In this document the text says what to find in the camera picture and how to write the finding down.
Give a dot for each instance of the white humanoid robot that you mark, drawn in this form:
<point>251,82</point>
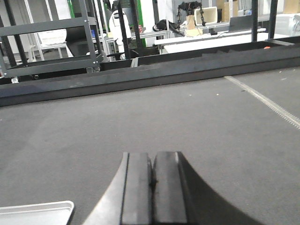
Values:
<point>115,28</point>

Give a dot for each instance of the white worktable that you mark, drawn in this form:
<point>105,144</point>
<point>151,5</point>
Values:
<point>183,44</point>

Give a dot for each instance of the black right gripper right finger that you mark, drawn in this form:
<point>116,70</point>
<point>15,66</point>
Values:
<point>182,197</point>

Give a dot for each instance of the dark metal rack frame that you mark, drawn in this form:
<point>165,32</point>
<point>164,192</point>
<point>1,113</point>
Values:
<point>45,42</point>

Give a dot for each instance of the black conveyor far rail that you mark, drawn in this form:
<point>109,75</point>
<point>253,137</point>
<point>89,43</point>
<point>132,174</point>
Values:
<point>160,70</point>

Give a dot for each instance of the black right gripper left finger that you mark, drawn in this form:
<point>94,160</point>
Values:
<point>128,198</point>

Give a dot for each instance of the grey metal tray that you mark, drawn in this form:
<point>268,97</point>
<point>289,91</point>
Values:
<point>51,213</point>

